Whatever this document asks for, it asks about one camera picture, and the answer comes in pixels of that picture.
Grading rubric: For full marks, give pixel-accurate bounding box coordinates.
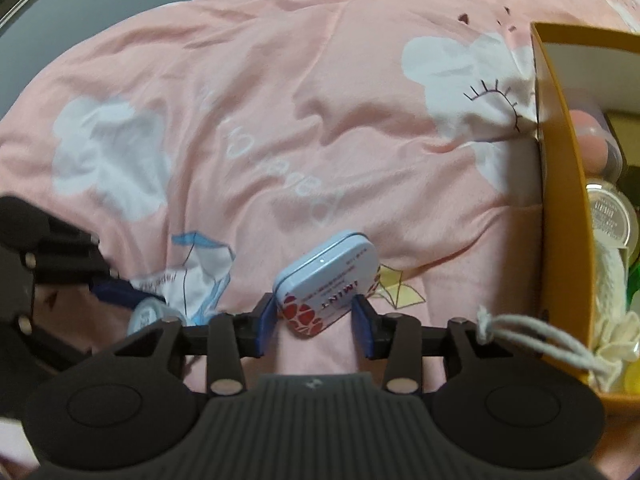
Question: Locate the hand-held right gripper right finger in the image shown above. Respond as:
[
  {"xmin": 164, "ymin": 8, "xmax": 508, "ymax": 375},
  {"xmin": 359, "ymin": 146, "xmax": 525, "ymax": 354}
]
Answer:
[{"xmin": 352, "ymin": 295, "xmax": 513, "ymax": 395}]

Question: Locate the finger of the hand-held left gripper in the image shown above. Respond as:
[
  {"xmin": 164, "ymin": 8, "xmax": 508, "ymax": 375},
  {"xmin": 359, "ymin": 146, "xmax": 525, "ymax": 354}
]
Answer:
[
  {"xmin": 0, "ymin": 195, "xmax": 167, "ymax": 312},
  {"xmin": 0, "ymin": 304, "xmax": 93, "ymax": 377}
]

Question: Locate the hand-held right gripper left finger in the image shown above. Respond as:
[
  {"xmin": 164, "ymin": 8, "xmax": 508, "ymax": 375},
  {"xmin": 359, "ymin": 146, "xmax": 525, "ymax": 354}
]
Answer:
[{"xmin": 116, "ymin": 296, "xmax": 278, "ymax": 396}]

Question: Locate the small white round jar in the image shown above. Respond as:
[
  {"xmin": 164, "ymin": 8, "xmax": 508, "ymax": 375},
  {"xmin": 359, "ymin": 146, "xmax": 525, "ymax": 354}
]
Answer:
[{"xmin": 126, "ymin": 299, "xmax": 187, "ymax": 339}]

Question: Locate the blue and red mint tin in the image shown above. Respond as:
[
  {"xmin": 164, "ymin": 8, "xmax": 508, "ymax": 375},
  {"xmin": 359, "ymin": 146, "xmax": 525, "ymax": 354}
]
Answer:
[{"xmin": 272, "ymin": 230, "xmax": 381, "ymax": 337}]

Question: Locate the yellow cardboard box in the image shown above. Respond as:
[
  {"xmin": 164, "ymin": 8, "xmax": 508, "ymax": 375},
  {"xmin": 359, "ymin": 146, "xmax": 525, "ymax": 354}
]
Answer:
[{"xmin": 528, "ymin": 21, "xmax": 640, "ymax": 414}]

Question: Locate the round gold-rimmed jar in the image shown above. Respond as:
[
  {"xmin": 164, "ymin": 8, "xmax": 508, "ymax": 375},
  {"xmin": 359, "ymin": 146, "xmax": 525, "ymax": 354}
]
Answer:
[{"xmin": 585, "ymin": 182, "xmax": 640, "ymax": 252}]

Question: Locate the pink cloud-print blanket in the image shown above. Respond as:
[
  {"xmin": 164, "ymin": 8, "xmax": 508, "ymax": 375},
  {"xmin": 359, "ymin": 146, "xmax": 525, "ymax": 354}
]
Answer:
[{"xmin": 0, "ymin": 0, "xmax": 640, "ymax": 480}]

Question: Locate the yellow plastic object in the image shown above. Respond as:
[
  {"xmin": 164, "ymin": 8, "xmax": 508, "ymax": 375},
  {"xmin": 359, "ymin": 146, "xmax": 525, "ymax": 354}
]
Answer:
[{"xmin": 617, "ymin": 360, "xmax": 640, "ymax": 397}]

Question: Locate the green plastic object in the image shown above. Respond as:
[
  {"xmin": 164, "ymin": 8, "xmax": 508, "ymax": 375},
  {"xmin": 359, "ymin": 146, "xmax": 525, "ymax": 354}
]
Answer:
[{"xmin": 625, "ymin": 255, "xmax": 640, "ymax": 312}]

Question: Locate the clear container with pink sponge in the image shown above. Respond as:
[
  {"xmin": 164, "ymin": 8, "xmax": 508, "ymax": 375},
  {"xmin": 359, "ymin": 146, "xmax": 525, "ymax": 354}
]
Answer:
[{"xmin": 565, "ymin": 87, "xmax": 627, "ymax": 182}]

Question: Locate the white drawstring bag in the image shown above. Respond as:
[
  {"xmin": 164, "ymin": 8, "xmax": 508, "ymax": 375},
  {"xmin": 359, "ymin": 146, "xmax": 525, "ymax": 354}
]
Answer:
[{"xmin": 475, "ymin": 245, "xmax": 640, "ymax": 394}]

